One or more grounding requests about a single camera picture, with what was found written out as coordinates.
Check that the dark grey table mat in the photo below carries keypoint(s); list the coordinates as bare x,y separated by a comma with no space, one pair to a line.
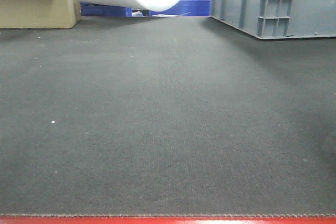
165,116

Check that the blue stacked crates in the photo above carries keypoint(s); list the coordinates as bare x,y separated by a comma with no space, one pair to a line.
182,8

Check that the grey plastic crate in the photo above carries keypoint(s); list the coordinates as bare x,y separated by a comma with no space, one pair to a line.
278,19

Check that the cardboard box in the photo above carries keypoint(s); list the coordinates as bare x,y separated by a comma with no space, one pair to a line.
39,14

